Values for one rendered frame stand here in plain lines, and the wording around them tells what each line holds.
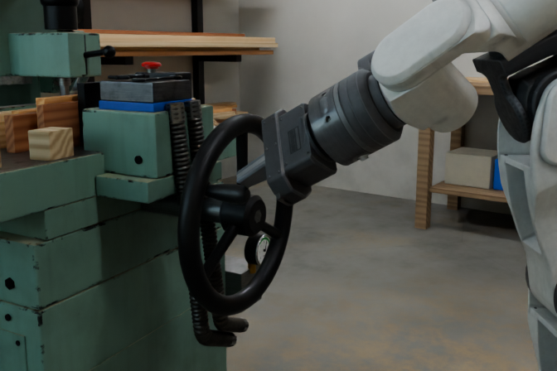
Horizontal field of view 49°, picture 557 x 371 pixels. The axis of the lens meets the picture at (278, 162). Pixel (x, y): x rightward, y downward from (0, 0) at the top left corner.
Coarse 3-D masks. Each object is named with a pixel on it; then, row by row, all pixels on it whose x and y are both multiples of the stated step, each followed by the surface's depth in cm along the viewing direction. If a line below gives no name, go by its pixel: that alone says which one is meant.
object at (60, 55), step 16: (32, 32) 98; (48, 32) 96; (64, 32) 95; (80, 32) 97; (16, 48) 100; (32, 48) 98; (48, 48) 97; (64, 48) 95; (80, 48) 97; (96, 48) 100; (16, 64) 101; (32, 64) 99; (48, 64) 97; (64, 64) 96; (80, 64) 97; (96, 64) 100; (64, 80) 100
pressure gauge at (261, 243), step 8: (248, 240) 118; (256, 240) 117; (264, 240) 119; (248, 248) 117; (256, 248) 116; (264, 248) 119; (248, 256) 117; (256, 256) 116; (248, 264) 120; (256, 264) 118
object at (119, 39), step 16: (192, 0) 448; (192, 16) 450; (96, 32) 329; (112, 32) 337; (128, 32) 346; (144, 32) 356; (160, 32) 366; (176, 32) 376; (192, 32) 388; (128, 48) 344; (144, 48) 353; (160, 48) 363; (176, 48) 373; (192, 48) 385; (208, 48) 397; (224, 48) 409; (240, 48) 423; (256, 48) 438; (112, 64) 359; (128, 64) 355; (192, 64) 457; (224, 112) 422; (240, 112) 462
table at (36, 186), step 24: (0, 168) 75; (24, 168) 76; (48, 168) 79; (72, 168) 82; (96, 168) 86; (216, 168) 96; (0, 192) 73; (24, 192) 76; (48, 192) 79; (72, 192) 83; (96, 192) 86; (120, 192) 84; (144, 192) 82; (168, 192) 86; (0, 216) 73
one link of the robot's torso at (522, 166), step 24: (552, 96) 97; (552, 120) 98; (504, 144) 114; (528, 144) 115; (552, 144) 99; (504, 168) 113; (528, 168) 103; (552, 168) 100; (504, 192) 116; (528, 192) 104; (552, 192) 102; (528, 216) 114; (552, 216) 105; (528, 240) 114; (552, 240) 106; (528, 264) 116; (552, 264) 106; (552, 288) 107; (552, 312) 111
